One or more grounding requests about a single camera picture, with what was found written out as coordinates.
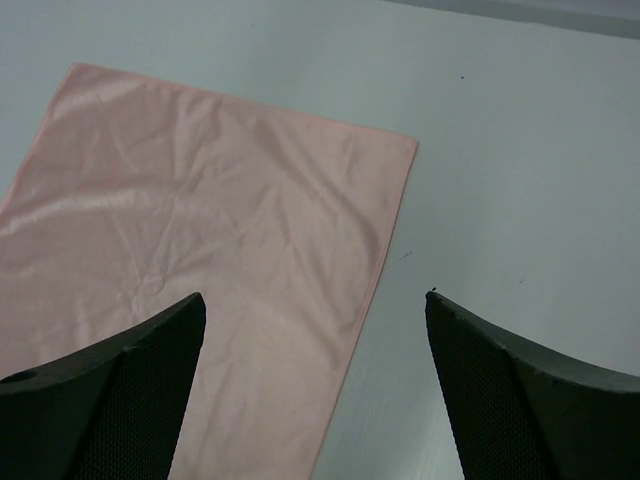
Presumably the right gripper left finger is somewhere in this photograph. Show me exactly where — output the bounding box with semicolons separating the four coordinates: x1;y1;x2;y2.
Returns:
1;293;206;479

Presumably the pink cloth napkin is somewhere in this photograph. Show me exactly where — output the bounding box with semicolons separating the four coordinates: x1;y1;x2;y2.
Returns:
1;64;417;479

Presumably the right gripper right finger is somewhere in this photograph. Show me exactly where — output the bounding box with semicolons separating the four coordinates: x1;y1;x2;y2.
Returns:
425;290;639;479

